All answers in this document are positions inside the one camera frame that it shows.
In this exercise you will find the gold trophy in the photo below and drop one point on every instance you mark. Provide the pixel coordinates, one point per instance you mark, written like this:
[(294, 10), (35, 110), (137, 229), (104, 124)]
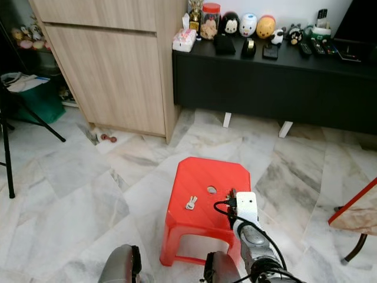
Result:
[(195, 13)]

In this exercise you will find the black remote control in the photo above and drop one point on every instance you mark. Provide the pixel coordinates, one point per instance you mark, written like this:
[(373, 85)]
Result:
[(329, 48), (305, 49), (318, 47)]

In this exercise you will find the silver right robot leg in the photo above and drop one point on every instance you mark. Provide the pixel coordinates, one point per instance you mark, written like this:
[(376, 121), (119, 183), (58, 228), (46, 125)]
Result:
[(222, 268)]

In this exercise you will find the black low console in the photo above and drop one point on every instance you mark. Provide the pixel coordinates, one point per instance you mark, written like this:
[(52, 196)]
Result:
[(271, 88)]

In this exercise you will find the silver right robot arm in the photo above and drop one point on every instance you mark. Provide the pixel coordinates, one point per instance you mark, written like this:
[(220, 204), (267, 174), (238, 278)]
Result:
[(258, 242)]

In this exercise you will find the small toys on shelf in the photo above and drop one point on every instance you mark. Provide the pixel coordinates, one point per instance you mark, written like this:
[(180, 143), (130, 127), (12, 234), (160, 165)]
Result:
[(29, 36)]

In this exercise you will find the clear jar with red lid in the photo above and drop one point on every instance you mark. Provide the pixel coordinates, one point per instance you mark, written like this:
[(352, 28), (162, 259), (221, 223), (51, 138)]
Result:
[(211, 23)]

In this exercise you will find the black television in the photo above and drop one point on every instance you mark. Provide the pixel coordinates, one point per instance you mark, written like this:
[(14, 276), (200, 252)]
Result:
[(359, 17)]

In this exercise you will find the yellow round plush toy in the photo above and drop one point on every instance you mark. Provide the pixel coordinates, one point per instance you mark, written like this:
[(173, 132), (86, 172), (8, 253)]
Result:
[(265, 27)]

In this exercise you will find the green white desk holder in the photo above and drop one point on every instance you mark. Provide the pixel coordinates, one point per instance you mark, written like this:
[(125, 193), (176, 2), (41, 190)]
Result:
[(321, 29)]

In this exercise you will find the pink white tissue pack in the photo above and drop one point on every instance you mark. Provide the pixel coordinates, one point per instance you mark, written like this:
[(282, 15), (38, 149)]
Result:
[(184, 40)]

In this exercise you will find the small red floor object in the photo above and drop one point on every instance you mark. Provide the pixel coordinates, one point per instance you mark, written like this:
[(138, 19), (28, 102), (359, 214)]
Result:
[(108, 138)]

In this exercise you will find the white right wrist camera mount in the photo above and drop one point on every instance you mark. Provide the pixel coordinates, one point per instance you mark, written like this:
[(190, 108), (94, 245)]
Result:
[(247, 206)]

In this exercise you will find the white round plush toy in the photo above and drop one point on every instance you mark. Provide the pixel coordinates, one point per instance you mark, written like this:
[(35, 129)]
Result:
[(248, 25)]

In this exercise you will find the white papers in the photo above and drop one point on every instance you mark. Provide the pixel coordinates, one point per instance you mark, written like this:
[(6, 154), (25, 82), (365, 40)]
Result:
[(23, 81)]

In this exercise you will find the black tripod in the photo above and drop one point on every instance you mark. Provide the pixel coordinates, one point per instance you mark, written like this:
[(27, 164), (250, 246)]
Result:
[(10, 177)]

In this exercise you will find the black round plush toy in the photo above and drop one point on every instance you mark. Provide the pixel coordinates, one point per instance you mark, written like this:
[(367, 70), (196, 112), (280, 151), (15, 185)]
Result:
[(229, 25)]

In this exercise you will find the red plastic stool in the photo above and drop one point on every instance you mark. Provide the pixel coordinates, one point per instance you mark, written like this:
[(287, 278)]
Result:
[(203, 177)]

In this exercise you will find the black table leg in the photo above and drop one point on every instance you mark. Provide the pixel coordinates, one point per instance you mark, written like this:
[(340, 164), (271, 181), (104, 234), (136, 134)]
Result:
[(356, 247)]

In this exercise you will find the white console foot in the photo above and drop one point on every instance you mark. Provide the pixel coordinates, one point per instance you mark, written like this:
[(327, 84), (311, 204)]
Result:
[(227, 119), (286, 129)]

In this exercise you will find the black flat wallet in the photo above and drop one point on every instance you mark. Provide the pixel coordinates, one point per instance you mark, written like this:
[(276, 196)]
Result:
[(271, 52)]

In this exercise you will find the red edged marble table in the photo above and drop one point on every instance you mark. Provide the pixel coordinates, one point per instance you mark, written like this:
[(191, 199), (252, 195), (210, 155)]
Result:
[(359, 212)]

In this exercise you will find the light wooden cabinet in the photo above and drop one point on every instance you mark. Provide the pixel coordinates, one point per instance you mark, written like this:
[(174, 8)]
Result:
[(112, 73)]

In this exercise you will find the small white panda figurine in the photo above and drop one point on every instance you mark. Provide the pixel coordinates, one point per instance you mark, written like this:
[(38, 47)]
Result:
[(278, 36)]

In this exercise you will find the green bin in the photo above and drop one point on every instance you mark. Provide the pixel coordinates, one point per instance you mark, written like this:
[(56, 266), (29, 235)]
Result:
[(44, 103)]

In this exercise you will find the black flat tablet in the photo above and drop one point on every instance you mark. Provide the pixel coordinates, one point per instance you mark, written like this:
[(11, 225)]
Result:
[(347, 53)]

